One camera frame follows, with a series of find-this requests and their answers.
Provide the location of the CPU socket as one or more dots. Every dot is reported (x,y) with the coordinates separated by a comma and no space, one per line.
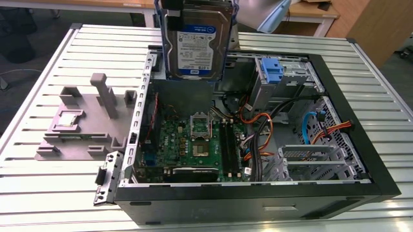
(200,149)

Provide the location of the green RAM stick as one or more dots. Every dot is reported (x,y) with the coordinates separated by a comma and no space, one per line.
(85,138)

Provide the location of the black PC case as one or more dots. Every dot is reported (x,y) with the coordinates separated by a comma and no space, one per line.
(226,207)

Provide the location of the black graphics card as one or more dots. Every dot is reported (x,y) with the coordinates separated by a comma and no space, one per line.
(192,174)

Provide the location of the hard disk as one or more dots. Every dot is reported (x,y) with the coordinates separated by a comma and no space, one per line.
(196,53)

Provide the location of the silver CPU chip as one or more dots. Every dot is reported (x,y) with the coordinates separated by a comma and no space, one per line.
(67,120)

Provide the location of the metal locking lever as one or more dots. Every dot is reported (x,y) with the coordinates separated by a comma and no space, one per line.
(211,130)

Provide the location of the metal disk bay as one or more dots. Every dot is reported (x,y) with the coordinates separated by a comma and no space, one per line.
(315,163)

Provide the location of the grey parts rack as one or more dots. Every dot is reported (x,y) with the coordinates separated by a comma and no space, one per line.
(93,125)

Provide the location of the black RAM slot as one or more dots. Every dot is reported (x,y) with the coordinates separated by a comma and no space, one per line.
(234,147)
(224,147)

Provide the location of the black office chair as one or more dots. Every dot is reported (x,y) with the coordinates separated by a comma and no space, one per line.
(16,36)

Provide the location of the blue plastic drive latch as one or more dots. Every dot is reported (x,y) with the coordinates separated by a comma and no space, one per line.
(272,70)

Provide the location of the brown wooden cabinet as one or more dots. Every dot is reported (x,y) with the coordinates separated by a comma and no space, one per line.
(381,29)

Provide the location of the green motherboard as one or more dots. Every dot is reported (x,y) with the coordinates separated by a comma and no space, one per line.
(174,145)

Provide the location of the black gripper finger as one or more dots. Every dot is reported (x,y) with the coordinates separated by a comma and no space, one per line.
(174,20)

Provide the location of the grey power supply unit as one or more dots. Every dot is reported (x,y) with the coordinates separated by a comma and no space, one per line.
(183,99)

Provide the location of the metal expansion card retainer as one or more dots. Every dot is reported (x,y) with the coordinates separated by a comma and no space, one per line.
(107,174)

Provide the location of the metal optical drive cage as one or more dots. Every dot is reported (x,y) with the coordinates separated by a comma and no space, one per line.
(267,96)

